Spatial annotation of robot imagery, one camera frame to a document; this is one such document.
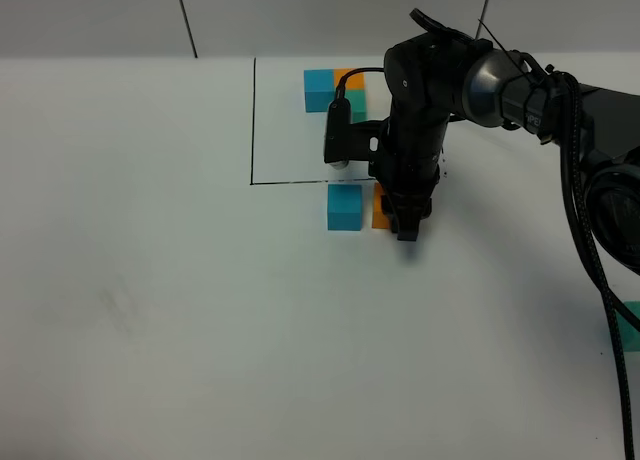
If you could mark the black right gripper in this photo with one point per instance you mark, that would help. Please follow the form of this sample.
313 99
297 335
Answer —
406 163

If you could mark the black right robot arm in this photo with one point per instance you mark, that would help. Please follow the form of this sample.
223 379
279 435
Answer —
444 75

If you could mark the green template block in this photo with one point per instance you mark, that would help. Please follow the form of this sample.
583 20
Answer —
358 103

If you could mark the orange template block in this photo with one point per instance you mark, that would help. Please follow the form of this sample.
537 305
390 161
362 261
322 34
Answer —
351 78

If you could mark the blue template block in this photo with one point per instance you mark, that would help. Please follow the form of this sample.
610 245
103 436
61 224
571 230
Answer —
319 90

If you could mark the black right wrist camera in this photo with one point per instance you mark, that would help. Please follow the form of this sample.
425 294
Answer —
346 141

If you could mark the black cable tie right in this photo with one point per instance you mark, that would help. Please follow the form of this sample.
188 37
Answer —
505 47

